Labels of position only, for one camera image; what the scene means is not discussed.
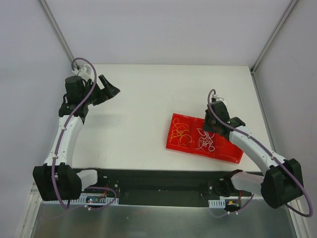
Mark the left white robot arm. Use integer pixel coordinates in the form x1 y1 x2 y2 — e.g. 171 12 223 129
33 74 120 201

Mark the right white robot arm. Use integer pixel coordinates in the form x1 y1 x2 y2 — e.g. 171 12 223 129
203 100 306 209

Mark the red three-compartment bin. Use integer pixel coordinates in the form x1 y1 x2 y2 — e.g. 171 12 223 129
166 113 243 164

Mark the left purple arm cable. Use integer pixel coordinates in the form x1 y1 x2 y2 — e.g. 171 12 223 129
51 57 98 211

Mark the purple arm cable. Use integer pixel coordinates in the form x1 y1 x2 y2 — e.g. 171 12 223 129
207 89 314 218
51 57 98 211

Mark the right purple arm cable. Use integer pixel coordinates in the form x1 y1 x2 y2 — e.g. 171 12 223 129
207 89 314 218

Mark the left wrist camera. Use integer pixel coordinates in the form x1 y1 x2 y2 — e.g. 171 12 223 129
72 64 94 80

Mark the right white cable duct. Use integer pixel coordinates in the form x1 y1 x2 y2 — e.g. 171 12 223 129
208 199 226 209

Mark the white cable duct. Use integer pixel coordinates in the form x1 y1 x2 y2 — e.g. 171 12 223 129
208 199 226 209
41 195 120 207

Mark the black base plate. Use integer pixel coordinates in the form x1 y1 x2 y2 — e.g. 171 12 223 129
81 167 251 206

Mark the left aluminium frame post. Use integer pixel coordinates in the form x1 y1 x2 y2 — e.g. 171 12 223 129
37 0 75 67

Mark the left white cable duct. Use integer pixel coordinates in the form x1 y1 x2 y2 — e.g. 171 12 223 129
41 195 120 207

